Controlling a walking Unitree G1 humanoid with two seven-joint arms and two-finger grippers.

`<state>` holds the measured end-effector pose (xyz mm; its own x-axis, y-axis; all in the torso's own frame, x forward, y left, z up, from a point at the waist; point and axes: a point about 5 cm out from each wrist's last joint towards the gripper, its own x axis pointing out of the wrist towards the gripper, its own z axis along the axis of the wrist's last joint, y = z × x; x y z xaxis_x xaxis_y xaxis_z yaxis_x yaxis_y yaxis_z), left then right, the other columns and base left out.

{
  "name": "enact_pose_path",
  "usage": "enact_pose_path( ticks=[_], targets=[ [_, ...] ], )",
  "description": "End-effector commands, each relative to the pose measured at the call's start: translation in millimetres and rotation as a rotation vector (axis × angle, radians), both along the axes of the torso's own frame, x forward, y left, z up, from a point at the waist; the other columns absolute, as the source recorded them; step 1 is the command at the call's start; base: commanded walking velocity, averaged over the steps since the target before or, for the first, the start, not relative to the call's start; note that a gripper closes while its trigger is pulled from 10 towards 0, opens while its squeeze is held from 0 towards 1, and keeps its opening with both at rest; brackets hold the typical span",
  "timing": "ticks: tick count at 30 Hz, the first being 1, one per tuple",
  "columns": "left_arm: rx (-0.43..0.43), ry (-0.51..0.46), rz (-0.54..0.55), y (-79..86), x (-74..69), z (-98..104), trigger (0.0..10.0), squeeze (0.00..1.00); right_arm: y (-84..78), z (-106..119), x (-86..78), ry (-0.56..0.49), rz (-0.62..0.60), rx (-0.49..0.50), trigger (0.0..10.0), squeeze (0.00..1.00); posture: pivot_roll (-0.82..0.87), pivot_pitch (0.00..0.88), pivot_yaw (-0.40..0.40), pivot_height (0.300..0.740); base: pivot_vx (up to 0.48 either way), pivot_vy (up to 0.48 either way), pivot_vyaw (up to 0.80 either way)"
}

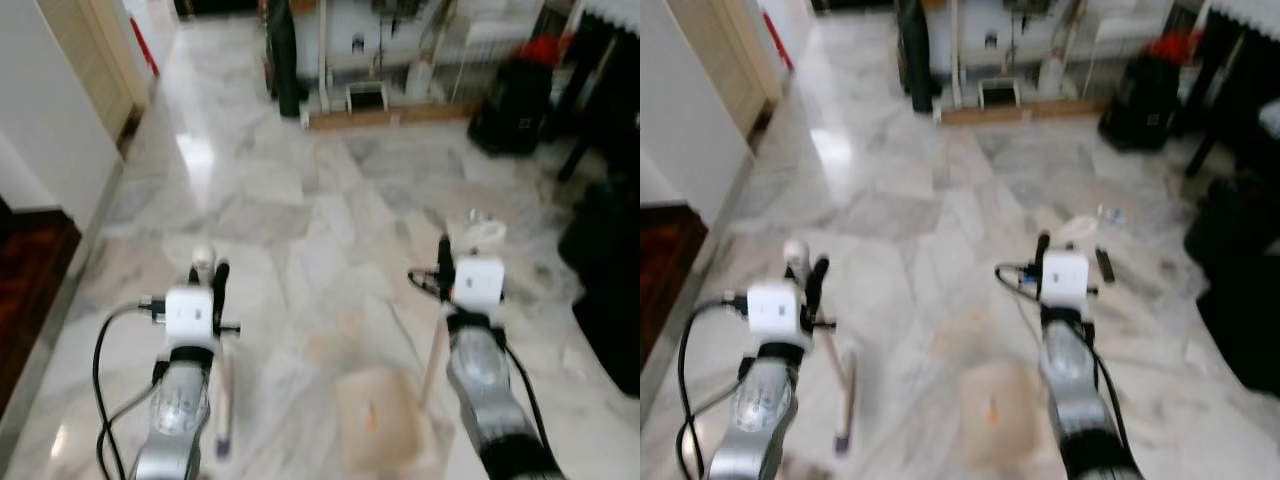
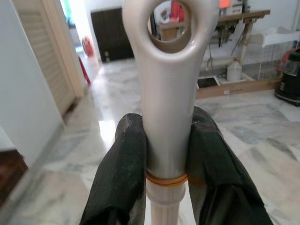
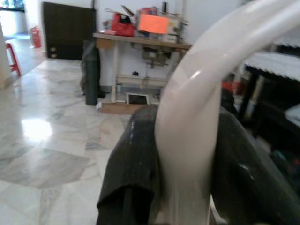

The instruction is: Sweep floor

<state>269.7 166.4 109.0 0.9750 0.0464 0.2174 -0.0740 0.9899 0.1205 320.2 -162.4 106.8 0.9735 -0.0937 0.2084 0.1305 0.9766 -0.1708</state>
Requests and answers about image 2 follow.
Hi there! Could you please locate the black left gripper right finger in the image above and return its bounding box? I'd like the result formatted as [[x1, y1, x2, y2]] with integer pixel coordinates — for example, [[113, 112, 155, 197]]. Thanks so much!
[[187, 106, 274, 225]]

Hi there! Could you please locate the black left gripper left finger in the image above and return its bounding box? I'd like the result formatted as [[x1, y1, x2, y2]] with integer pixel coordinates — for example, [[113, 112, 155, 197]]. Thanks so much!
[[79, 113, 148, 225]]

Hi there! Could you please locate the orange rubber band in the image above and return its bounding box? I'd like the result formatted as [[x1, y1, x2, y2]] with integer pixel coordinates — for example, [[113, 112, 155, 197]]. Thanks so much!
[[145, 172, 188, 187]]

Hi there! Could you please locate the black tray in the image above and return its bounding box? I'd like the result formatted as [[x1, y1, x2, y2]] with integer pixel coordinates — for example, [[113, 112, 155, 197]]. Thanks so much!
[[198, 77, 220, 89]]

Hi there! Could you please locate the flat cardboard box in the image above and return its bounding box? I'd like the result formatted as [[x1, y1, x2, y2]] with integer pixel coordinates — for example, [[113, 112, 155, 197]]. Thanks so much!
[[195, 76, 282, 99]]

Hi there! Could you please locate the white plastic jug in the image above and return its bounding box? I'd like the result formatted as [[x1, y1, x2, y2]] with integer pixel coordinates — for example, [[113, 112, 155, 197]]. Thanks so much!
[[226, 58, 242, 82]]

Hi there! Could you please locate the red plastic stool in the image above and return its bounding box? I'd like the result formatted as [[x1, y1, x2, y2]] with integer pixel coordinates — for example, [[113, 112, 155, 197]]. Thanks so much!
[[78, 56, 91, 84]]

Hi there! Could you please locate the black and orange vacuum cleaner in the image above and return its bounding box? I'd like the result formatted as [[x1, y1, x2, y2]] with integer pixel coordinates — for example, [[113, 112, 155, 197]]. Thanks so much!
[[274, 46, 300, 107]]

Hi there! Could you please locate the red fire extinguisher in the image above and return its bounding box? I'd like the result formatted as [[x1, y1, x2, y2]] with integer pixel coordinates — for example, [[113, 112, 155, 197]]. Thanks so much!
[[82, 35, 95, 57]]

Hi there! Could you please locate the black low cabinet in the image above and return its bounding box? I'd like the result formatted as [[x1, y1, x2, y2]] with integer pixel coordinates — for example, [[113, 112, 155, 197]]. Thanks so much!
[[90, 7, 135, 63]]

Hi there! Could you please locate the beige louvred door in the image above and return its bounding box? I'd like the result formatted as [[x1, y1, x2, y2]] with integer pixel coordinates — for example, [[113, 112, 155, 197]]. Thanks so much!
[[11, 0, 80, 118]]

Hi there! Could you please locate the wooden workbench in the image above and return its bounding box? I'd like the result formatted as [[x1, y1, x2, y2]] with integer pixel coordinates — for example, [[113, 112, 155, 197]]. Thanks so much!
[[159, 9, 271, 71]]

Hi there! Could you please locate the red and white carton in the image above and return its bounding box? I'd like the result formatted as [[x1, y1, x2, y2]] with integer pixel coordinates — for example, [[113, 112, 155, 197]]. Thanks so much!
[[154, 0, 186, 23]]

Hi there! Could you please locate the white printed box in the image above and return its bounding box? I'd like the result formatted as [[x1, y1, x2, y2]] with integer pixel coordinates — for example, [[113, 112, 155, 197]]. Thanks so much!
[[231, 0, 243, 15]]

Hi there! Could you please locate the white wire pen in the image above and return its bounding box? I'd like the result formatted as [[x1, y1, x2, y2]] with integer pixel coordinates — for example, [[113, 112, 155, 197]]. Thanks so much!
[[242, 27, 300, 82]]

